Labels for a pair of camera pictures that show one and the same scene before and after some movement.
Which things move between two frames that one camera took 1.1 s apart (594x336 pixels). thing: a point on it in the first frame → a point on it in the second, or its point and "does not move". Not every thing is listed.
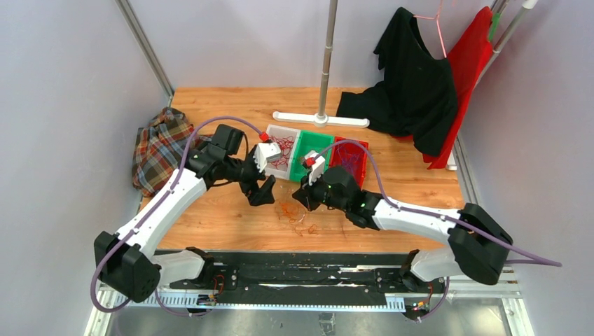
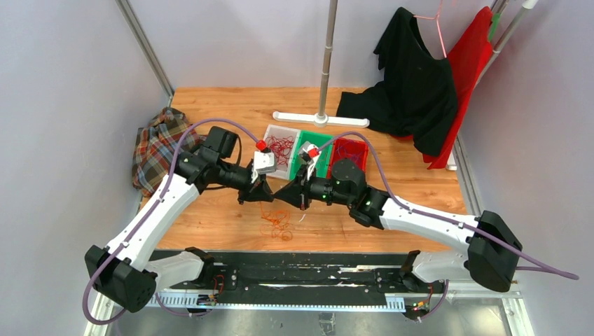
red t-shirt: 468,56 does not move
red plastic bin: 350,154 does not move
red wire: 286,144 does not move
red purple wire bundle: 295,214 → 280,223
